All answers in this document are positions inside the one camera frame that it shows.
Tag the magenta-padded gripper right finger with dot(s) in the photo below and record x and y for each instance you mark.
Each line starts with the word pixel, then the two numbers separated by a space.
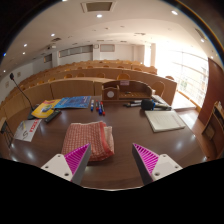
pixel 160 165

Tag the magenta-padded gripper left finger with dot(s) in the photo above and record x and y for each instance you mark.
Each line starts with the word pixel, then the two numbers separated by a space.
pixel 64 165

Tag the red checked towel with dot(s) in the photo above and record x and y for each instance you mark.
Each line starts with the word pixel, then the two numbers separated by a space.
pixel 85 138

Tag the white notebook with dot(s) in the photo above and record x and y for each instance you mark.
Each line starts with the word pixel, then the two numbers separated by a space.
pixel 165 120

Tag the white magazine with red print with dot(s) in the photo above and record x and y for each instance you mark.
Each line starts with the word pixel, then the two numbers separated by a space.
pixel 28 130

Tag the black remote control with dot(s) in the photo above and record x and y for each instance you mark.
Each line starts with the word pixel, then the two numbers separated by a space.
pixel 52 116

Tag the black gooseneck desk microphone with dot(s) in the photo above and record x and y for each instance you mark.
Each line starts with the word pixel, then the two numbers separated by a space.
pixel 32 116

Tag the yellow book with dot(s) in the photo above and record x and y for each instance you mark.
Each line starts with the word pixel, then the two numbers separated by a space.
pixel 45 109

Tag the black handheld microphone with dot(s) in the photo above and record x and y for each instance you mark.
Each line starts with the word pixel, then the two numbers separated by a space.
pixel 147 104

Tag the blue book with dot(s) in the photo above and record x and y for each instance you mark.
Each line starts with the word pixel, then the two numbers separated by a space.
pixel 74 102

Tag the wooden side cabinet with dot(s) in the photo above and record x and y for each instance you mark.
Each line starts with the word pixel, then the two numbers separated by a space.
pixel 213 130

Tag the blue marker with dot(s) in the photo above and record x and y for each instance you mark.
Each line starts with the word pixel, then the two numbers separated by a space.
pixel 92 105
pixel 101 108

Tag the small black-framed side table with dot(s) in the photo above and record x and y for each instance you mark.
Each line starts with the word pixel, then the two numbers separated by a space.
pixel 6 131

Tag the red marker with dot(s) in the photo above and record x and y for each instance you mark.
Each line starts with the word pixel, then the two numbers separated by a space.
pixel 97 105

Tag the rows of wooden hall seats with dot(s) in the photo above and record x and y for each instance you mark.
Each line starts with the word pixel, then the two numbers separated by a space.
pixel 71 88

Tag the wooden desk organizer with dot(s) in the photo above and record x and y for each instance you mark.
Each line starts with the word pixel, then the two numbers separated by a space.
pixel 111 94

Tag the large bright window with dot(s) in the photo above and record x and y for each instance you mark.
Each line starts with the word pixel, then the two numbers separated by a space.
pixel 186 73

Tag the round ceiling lights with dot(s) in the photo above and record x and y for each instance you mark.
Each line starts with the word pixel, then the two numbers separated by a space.
pixel 99 15

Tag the ceiling air vent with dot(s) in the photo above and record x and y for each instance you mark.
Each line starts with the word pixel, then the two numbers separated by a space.
pixel 98 6

